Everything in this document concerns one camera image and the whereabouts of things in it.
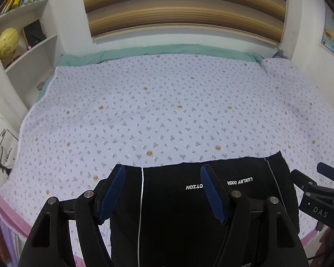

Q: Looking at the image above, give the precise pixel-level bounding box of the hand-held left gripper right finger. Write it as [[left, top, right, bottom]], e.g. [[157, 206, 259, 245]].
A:
[[200, 164, 309, 267]]

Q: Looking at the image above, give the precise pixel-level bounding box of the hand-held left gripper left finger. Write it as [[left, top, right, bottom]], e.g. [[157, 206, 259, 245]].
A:
[[18, 164, 126, 267]]

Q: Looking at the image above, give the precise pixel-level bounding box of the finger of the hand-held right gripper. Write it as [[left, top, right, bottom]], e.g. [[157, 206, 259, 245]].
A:
[[291, 169, 322, 194], [316, 162, 334, 184]]

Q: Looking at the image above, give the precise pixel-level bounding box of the black hooded jacket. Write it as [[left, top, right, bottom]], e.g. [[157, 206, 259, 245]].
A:
[[109, 150, 300, 267]]

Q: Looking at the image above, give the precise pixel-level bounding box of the person's right hand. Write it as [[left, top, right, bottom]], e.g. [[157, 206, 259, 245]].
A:
[[320, 227, 334, 260]]

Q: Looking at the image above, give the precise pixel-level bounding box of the floral print bedspread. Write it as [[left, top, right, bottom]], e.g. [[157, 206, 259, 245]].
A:
[[0, 53, 332, 259]]

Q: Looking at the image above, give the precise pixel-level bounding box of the pink bed skirt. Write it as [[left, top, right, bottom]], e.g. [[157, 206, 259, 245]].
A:
[[0, 193, 113, 267]]

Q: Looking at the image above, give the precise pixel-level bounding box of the white bag with deer drawing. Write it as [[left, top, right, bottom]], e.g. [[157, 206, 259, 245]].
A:
[[0, 128, 19, 187]]

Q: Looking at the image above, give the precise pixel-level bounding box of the small grey cloth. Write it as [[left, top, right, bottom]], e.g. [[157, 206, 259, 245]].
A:
[[272, 49, 289, 60]]

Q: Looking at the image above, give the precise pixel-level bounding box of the white bookshelf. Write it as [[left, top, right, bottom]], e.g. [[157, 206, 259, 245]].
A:
[[0, 0, 64, 117]]

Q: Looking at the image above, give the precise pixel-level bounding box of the black box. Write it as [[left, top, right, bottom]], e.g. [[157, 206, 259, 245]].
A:
[[22, 19, 47, 47]]

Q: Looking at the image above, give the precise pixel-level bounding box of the yellow globe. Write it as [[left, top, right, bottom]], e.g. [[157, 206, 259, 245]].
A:
[[0, 27, 19, 62]]

